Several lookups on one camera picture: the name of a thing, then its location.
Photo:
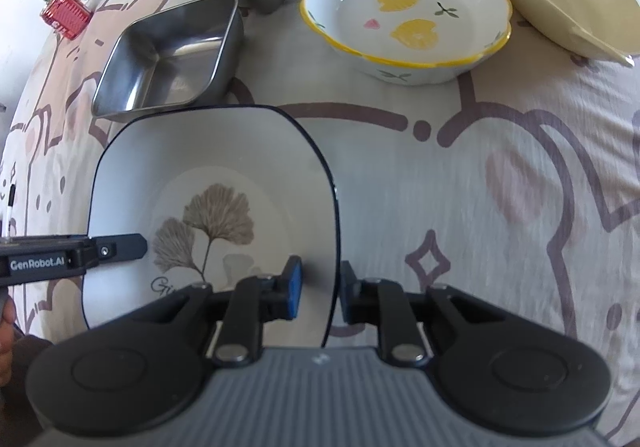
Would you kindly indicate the black white pen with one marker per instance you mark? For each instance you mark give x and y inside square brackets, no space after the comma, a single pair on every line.
[10,202]

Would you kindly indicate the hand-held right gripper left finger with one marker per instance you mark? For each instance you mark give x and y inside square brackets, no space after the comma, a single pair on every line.
[294,287]

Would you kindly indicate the small square steel tray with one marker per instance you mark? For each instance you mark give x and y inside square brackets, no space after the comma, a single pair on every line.
[165,67]

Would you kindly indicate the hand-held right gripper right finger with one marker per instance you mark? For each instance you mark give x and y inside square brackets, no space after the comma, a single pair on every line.
[350,297]

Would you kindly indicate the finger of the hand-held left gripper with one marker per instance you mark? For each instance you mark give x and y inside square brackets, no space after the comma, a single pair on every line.
[122,247]

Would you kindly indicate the bear print tablecloth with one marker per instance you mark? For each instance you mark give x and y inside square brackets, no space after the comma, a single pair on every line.
[450,177]

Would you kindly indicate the person's left hand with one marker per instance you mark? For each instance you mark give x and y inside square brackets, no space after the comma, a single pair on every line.
[5,347]

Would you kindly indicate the floral yellow rimmed bowl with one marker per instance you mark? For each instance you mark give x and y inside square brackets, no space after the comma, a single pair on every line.
[400,2]

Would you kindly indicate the red plastic box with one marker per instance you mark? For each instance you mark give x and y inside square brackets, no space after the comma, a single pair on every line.
[65,14]

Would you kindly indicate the square leaf print plate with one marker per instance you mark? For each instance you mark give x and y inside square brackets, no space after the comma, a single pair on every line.
[225,152]

